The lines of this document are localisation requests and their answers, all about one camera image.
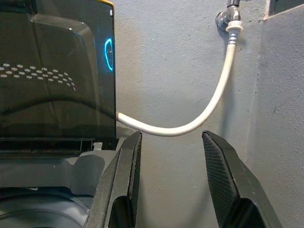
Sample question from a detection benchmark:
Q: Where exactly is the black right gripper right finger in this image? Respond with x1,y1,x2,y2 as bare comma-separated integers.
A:
201,130,284,228

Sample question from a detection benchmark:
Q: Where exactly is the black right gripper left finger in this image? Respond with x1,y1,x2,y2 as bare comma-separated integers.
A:
89,131,143,228

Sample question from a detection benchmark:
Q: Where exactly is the grey top-load washing machine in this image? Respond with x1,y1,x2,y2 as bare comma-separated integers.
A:
0,127,143,228

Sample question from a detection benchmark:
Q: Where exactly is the black glass washer lid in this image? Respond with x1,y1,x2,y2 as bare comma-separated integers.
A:
0,0,117,152

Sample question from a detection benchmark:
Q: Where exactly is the white water inlet hose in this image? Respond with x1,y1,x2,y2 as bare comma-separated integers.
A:
116,21,243,138

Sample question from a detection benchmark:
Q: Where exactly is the chrome wall tap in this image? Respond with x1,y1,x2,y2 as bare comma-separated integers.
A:
215,0,243,33

